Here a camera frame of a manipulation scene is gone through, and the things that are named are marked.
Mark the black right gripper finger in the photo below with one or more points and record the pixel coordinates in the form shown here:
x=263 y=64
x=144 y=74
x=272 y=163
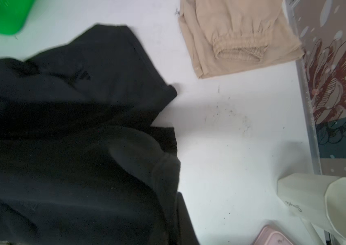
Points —
x=186 y=233

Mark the black shorts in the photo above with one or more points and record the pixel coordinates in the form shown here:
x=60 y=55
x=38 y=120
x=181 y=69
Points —
x=80 y=163

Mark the beige drawstring shorts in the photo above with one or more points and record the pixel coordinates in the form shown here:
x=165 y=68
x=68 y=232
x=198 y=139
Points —
x=225 y=37

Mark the pink cloth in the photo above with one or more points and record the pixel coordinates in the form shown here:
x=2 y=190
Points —
x=270 y=236

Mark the white mug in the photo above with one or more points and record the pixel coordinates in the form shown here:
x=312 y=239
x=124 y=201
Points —
x=319 y=201

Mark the green plastic perforated basket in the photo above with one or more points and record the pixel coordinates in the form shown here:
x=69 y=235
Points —
x=13 y=15

